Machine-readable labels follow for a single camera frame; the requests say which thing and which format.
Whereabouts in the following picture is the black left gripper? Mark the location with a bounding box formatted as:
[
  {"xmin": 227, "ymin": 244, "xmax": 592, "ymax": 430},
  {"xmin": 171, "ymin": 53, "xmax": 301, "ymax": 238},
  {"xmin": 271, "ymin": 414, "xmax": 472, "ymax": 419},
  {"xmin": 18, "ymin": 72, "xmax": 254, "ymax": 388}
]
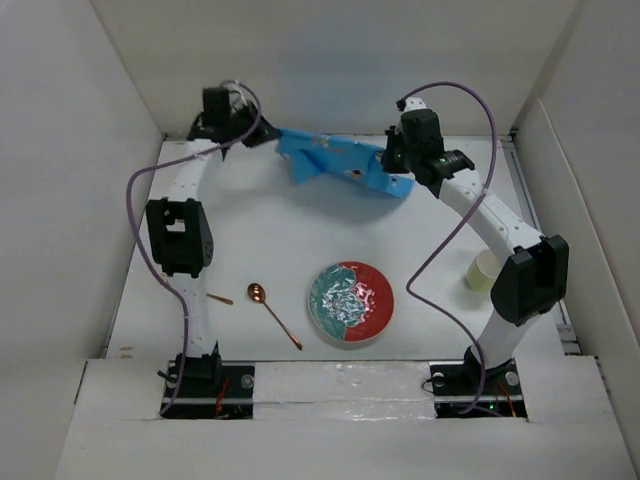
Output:
[{"xmin": 226, "ymin": 100, "xmax": 282, "ymax": 150}]

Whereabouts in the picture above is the blue patterned cloth napkin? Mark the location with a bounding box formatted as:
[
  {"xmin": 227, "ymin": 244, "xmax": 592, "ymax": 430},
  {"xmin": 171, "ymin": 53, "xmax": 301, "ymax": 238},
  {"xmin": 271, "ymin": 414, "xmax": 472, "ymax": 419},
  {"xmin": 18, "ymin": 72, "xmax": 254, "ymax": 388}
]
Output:
[{"xmin": 276, "ymin": 129, "xmax": 415, "ymax": 198}]

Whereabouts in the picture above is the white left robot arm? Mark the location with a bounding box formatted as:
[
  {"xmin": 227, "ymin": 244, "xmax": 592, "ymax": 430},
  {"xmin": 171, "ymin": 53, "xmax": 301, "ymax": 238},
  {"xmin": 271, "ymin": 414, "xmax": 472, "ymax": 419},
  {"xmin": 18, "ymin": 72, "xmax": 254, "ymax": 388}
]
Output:
[{"xmin": 145, "ymin": 80, "xmax": 277, "ymax": 358}]

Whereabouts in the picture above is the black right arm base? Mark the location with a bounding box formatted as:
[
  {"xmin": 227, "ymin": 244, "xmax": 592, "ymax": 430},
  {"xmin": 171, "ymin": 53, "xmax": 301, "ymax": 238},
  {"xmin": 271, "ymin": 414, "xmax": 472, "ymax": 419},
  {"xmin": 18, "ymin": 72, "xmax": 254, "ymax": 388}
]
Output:
[{"xmin": 422, "ymin": 349, "xmax": 527, "ymax": 419}]

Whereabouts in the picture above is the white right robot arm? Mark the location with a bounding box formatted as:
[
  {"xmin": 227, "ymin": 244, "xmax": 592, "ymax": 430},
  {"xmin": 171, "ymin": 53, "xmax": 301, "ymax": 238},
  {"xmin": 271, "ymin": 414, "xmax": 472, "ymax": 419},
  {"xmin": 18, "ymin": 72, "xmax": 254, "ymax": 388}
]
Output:
[{"xmin": 381, "ymin": 97, "xmax": 569, "ymax": 394}]

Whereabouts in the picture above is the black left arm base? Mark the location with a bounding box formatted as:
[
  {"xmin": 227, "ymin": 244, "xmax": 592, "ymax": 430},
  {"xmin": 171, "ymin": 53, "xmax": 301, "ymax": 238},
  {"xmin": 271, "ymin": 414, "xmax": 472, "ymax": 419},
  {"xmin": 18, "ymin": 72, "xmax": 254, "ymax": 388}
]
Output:
[{"xmin": 157, "ymin": 352, "xmax": 255, "ymax": 420}]

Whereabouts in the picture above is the pale yellow paper cup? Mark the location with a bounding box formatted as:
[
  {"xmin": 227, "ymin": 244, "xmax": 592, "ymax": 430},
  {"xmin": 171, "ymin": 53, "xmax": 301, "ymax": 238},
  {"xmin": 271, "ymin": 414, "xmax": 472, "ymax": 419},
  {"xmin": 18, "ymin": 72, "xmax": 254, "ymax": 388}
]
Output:
[{"xmin": 465, "ymin": 250, "xmax": 501, "ymax": 292}]

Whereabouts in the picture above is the red and teal plate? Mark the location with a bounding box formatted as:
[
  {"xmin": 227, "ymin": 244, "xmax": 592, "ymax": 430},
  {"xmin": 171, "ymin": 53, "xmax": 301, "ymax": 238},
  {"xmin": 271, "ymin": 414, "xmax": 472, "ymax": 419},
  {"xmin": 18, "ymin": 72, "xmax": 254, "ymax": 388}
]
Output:
[{"xmin": 306, "ymin": 260, "xmax": 395, "ymax": 348}]

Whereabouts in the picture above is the copper fork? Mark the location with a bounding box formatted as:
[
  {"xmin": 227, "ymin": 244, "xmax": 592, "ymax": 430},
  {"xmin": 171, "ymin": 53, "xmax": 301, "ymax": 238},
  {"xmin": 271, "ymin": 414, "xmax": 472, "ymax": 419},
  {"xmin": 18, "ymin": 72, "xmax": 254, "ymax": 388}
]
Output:
[{"xmin": 206, "ymin": 293, "xmax": 234, "ymax": 305}]

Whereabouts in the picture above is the copper spoon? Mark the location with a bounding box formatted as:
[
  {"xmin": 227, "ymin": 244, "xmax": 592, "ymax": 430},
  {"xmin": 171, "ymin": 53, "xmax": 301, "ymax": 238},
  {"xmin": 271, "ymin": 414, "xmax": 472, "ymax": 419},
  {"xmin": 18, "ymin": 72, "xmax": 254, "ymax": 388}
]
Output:
[{"xmin": 247, "ymin": 283, "xmax": 304, "ymax": 351}]

